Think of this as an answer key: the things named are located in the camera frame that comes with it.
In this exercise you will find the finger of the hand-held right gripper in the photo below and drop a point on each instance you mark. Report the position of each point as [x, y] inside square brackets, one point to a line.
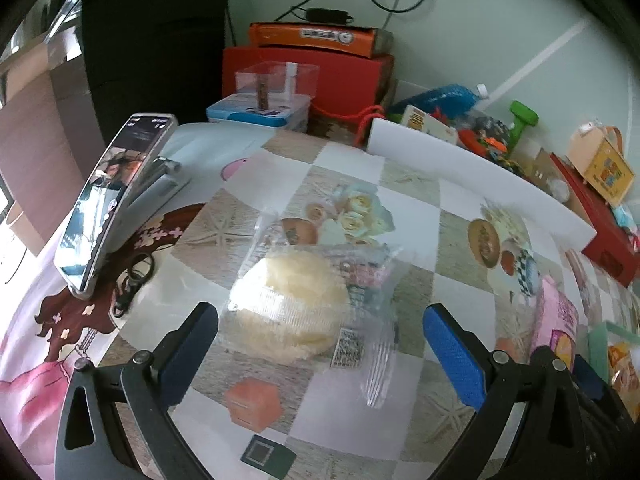
[590, 377]
[547, 353]

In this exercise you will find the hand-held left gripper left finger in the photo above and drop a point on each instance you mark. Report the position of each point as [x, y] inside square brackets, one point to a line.
[187, 360]

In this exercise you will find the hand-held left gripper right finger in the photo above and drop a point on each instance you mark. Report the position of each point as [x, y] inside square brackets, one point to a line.
[452, 355]

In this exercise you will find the yellow bread packet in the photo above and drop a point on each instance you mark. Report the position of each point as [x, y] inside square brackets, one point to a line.
[620, 360]

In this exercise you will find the white tray with teal rim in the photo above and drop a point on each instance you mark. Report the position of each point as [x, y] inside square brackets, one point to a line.
[600, 340]

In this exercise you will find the pink snack packet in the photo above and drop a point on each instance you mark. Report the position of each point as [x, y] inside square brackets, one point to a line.
[557, 310]

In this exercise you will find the clear bag with cream bun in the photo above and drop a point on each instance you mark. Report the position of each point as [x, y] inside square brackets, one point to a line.
[290, 305]

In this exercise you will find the black keyring clip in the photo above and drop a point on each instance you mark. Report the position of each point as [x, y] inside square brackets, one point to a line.
[125, 295]

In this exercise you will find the checkered printed tablecloth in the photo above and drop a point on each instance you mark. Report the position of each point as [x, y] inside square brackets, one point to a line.
[450, 240]

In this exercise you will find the small black card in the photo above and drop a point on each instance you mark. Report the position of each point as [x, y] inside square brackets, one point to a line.
[262, 452]

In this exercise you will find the red flat box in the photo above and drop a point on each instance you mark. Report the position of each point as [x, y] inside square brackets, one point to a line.
[607, 245]

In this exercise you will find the blue face mask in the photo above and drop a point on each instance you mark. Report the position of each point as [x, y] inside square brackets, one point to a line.
[625, 217]

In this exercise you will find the pink cartoon cloth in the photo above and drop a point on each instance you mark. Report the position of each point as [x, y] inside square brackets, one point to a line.
[30, 395]

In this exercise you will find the small white round container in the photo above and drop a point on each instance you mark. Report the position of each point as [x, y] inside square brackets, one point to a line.
[559, 188]

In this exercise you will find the smartphone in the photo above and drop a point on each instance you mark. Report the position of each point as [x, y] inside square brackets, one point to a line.
[112, 200]

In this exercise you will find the silver phone stand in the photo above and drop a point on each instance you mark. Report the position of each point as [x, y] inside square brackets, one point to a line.
[160, 180]

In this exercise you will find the yellow house-shaped box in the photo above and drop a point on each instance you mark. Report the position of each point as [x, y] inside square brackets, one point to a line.
[607, 175]

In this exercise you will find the open cardboard box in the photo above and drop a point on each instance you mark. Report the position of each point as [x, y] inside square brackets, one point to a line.
[537, 165]

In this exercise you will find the pile of colourful toys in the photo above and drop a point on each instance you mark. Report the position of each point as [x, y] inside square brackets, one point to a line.
[487, 142]

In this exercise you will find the green dumbbell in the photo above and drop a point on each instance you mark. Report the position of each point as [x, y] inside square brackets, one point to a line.
[522, 122]

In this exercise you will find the yellow white carton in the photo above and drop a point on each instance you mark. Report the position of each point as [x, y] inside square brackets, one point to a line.
[425, 122]

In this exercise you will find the brown chair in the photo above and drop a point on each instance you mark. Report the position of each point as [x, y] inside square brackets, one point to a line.
[30, 160]

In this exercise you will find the blue water bottle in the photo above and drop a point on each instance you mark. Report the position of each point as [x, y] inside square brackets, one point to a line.
[440, 100]

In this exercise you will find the dark chair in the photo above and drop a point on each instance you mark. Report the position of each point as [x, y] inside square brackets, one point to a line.
[75, 110]

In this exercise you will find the large red gift box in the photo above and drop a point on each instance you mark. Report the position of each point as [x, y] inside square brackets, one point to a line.
[345, 85]

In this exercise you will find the clear plastic box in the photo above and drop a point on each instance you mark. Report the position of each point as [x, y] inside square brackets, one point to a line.
[295, 82]

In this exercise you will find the orange flat box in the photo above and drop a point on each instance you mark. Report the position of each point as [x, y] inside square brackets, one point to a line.
[300, 37]

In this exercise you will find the glossy side counter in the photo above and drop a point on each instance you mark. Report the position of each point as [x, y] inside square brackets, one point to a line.
[65, 25]

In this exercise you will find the black power adapter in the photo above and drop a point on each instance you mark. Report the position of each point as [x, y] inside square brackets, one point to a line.
[327, 15]

